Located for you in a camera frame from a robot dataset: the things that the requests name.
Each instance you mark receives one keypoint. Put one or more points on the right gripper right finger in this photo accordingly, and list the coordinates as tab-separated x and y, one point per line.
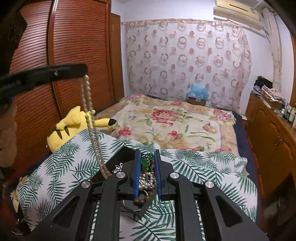
202	211

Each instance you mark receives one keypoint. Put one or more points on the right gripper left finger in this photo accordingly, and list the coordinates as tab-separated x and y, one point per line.
92	210

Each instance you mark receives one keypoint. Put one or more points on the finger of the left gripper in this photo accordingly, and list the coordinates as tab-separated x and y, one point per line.
17	83

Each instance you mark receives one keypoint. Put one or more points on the green stone jewelry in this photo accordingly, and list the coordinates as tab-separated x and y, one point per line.
147	162

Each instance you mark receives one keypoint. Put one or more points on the black jewelry box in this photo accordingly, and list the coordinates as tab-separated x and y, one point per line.
134	190

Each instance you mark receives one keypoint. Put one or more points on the palm leaf print cloth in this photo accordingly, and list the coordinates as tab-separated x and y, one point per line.
48	184

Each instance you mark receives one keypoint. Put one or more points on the brown louvered wardrobe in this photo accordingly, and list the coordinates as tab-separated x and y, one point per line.
63	41

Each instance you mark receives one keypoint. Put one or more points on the yellow plush toy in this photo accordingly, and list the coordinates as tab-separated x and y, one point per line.
68	127

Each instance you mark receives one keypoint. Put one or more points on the wooden sideboard cabinet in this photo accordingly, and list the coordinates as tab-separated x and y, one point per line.
272	141

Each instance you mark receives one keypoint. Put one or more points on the floral bed blanket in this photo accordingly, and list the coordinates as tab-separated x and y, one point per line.
172	124

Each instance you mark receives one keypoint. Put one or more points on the blue plush toy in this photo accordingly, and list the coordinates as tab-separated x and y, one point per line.
198	92

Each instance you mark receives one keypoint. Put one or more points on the stack of folded clothes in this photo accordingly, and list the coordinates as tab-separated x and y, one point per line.
263	88

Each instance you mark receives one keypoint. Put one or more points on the circle pattern curtain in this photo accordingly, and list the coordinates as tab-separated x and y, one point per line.
165	57

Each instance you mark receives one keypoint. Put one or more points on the wall air conditioner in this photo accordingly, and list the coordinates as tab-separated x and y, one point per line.
239	12

